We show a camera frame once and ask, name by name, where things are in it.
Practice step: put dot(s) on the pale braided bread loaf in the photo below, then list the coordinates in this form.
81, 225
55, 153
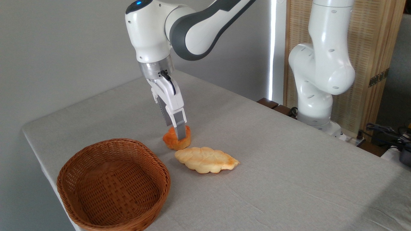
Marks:
205, 160

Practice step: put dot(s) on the dark brown wooden block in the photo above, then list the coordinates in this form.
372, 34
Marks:
267, 102
284, 110

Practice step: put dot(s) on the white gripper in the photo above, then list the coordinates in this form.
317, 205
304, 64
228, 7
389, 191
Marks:
168, 94

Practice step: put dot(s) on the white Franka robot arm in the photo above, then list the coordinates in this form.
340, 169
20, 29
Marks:
321, 64

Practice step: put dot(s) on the white power strip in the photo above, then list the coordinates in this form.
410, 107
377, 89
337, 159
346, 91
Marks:
351, 138

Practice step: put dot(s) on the brown wicker basket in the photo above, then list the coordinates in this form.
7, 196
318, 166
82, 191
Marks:
112, 186

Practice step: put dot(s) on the orange muffin bread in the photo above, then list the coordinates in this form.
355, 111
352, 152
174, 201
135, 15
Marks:
171, 143

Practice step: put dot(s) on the grey tablecloth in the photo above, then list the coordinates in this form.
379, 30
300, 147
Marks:
273, 179

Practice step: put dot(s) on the brass screen hinge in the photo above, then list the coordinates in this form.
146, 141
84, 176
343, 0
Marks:
379, 78

